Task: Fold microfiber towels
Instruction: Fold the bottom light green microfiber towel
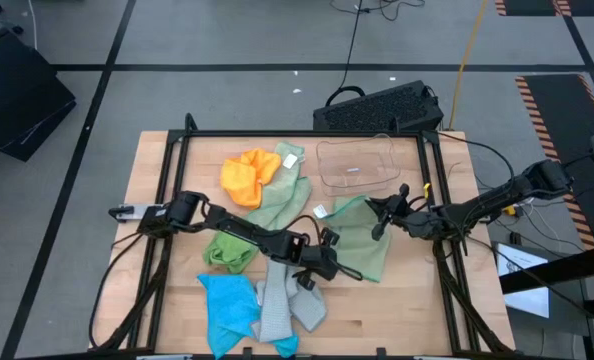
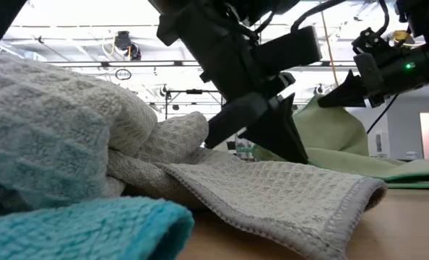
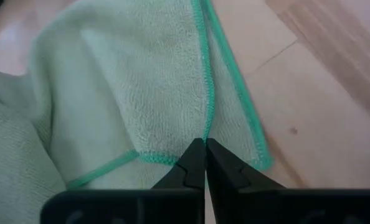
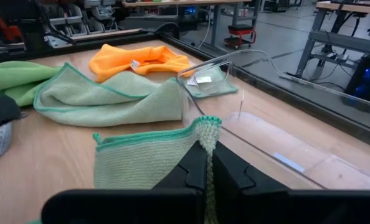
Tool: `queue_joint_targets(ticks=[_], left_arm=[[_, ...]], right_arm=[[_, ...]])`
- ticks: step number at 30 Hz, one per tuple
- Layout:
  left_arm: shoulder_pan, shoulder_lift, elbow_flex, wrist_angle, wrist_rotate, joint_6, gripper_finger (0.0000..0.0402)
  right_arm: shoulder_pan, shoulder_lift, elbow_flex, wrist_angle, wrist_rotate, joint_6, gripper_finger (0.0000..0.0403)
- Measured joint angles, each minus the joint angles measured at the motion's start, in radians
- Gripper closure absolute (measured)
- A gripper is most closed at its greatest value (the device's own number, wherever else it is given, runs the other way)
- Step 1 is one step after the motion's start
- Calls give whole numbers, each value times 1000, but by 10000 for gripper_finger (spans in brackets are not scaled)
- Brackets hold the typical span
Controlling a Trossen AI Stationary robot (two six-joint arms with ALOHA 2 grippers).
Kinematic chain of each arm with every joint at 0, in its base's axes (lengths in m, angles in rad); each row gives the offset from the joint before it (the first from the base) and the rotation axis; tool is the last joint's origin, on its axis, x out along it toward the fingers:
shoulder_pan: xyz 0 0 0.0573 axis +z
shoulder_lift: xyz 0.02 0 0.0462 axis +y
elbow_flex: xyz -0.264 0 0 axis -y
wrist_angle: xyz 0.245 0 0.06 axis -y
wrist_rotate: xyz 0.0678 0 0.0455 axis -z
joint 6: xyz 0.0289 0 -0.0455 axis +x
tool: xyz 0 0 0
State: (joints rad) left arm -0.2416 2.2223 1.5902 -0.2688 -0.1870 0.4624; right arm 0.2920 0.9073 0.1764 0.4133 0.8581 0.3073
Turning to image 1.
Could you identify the bright green microfiber towel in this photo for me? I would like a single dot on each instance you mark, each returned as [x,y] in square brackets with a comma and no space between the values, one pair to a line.
[227,250]

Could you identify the black hazard-striped floor mat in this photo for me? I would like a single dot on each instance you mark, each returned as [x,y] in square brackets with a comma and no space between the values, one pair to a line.
[527,6]
[562,115]

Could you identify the grey waffle microfiber towel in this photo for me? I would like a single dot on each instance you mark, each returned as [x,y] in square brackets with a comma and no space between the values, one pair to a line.
[277,305]

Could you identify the black metal table frame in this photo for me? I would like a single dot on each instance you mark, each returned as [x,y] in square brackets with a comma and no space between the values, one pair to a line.
[302,133]

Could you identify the black perforated computer case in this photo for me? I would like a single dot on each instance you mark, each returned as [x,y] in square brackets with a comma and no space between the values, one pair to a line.
[377,110]

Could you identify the white paper sheet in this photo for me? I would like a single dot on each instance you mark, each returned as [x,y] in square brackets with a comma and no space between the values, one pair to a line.
[527,300]

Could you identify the clear plastic bin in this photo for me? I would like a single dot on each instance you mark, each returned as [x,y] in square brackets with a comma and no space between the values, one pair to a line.
[357,170]

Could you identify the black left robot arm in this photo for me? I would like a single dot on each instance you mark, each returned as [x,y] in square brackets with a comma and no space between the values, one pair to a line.
[237,227]

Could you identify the orange microfiber towel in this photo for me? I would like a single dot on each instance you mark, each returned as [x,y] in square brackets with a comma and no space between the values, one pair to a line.
[247,180]

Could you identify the black metal beam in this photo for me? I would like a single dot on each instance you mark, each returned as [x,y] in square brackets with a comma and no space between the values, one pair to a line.
[552,272]

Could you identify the yellow plug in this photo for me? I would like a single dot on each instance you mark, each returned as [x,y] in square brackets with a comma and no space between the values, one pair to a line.
[509,210]

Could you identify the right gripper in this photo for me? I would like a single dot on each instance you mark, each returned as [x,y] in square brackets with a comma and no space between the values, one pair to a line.
[412,220]

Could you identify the grey metal mounting plate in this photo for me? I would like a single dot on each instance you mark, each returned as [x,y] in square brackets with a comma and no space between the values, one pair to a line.
[132,212]

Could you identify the turquoise blue microfiber towel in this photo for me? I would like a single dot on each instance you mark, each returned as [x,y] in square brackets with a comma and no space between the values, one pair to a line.
[227,310]

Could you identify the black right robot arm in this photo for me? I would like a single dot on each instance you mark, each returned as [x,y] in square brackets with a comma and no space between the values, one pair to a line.
[497,197]

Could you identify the pale green microfiber towel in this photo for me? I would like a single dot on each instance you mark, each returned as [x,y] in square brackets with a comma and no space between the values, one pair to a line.
[362,245]
[282,200]

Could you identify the large black equipment case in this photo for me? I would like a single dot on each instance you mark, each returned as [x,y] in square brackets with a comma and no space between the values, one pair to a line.
[17,100]

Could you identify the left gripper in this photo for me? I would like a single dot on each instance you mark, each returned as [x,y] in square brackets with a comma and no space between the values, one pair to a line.
[321,261]

